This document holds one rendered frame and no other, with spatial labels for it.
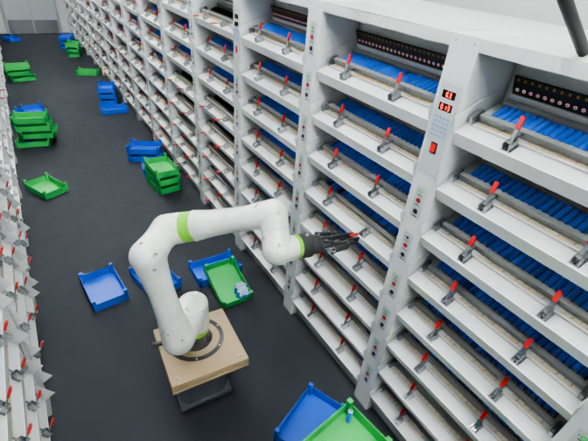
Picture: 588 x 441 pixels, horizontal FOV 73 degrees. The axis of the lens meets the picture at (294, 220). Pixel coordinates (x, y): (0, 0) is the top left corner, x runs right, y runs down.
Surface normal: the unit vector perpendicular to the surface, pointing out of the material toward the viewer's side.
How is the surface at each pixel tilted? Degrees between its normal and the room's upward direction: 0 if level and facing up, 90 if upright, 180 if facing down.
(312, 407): 0
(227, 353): 2
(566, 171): 20
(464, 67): 90
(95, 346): 0
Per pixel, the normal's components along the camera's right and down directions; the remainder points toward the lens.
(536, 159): -0.22, -0.69
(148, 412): 0.07, -0.83
